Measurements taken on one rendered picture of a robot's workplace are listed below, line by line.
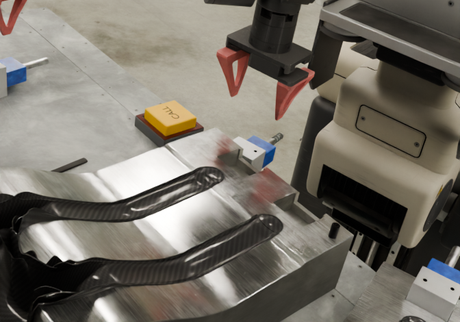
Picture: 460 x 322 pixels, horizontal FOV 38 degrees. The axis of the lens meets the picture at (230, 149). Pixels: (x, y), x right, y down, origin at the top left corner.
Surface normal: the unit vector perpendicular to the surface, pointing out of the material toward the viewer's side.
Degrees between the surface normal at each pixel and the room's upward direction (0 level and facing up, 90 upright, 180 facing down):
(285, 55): 1
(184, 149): 0
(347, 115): 98
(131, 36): 0
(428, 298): 90
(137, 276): 28
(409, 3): 90
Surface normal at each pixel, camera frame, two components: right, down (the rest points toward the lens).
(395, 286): 0.15, -0.81
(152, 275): 0.50, -0.83
